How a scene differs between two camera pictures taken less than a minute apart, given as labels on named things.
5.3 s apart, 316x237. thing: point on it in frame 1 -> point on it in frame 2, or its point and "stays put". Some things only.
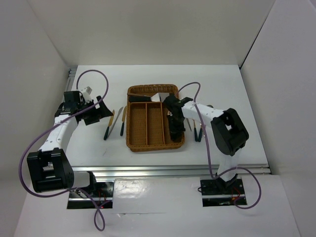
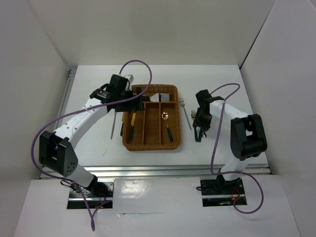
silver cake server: [159, 97] stays put
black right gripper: [178, 131] -> [205, 126]
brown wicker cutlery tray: [147, 124] stays put
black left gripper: [101, 112] -> [129, 107]
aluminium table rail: [161, 173] stays put
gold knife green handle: [107, 129] -> [132, 125]
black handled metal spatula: [155, 97] stays put
